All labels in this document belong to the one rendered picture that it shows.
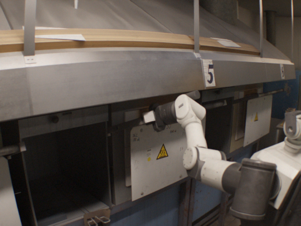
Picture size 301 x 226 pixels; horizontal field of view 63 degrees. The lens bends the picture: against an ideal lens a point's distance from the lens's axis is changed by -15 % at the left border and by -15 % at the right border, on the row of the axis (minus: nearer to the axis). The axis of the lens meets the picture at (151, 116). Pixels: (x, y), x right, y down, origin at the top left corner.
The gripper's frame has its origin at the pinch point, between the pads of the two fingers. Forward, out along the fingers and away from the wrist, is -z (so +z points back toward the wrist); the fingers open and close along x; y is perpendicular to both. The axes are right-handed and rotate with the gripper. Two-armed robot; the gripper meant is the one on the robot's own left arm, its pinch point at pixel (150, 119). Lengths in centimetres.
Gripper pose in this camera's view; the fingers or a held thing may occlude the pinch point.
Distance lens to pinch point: 126.3
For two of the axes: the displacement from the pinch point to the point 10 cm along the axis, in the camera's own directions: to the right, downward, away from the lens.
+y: -7.1, 1.5, -6.8
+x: -2.4, -9.7, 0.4
